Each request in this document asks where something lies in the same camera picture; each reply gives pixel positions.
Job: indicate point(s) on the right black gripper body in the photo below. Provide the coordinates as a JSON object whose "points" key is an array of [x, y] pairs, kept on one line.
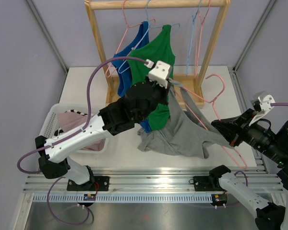
{"points": [[247, 132]]}

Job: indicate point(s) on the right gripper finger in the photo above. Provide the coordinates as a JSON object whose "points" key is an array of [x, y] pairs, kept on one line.
{"points": [[229, 129], [245, 118]]}

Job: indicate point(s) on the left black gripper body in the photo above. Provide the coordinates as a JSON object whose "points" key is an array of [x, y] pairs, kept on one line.
{"points": [[159, 93]]}

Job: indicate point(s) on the grey tank top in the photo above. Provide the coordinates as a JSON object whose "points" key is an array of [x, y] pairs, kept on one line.
{"points": [[187, 132]]}

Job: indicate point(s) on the green tank top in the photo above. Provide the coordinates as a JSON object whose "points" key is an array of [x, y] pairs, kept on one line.
{"points": [[157, 49]]}

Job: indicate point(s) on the pink hanger of striped top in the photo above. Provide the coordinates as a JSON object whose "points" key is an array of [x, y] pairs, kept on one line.
{"points": [[200, 24]]}

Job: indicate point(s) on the blue hanger of mauve top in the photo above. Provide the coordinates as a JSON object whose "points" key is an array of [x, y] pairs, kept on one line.
{"points": [[191, 34]]}

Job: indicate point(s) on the black white striped tank top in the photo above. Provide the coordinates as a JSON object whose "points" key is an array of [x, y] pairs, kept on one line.
{"points": [[76, 112]]}

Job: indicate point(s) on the mauve pink tank top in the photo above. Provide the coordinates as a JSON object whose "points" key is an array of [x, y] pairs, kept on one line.
{"points": [[68, 121]]}

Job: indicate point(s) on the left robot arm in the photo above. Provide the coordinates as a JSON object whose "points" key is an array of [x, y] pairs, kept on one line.
{"points": [[133, 108]]}

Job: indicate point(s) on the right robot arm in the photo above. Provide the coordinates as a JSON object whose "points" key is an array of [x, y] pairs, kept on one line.
{"points": [[273, 146]]}

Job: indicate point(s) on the pink hanger of blue top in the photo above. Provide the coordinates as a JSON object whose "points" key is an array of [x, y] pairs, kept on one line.
{"points": [[118, 28]]}

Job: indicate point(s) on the wooden clothes rack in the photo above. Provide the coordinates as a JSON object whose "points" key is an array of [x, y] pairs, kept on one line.
{"points": [[192, 83]]}

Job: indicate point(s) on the white plastic basket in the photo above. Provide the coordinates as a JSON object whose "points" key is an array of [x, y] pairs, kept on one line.
{"points": [[51, 126]]}

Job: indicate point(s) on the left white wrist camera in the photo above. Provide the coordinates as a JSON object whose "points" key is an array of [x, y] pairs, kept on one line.
{"points": [[159, 72]]}

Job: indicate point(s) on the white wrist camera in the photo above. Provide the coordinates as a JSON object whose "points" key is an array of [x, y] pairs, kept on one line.
{"points": [[261, 103], [159, 72]]}

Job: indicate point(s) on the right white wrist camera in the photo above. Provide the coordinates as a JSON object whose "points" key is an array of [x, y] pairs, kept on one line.
{"points": [[261, 103]]}

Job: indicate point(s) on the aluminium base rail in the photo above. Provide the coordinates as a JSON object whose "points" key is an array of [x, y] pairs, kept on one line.
{"points": [[177, 181]]}

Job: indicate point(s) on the white slotted cable duct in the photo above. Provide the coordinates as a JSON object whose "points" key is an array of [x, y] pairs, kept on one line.
{"points": [[123, 198]]}

